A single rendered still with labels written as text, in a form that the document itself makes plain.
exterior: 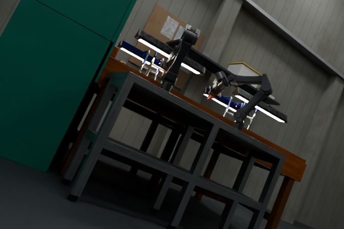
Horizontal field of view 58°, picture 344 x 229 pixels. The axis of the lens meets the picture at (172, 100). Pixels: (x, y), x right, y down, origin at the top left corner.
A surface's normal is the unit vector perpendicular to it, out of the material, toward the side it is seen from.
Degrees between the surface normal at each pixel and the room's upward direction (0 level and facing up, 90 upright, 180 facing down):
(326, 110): 90
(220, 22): 90
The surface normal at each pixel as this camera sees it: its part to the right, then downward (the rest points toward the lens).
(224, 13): 0.44, 0.07
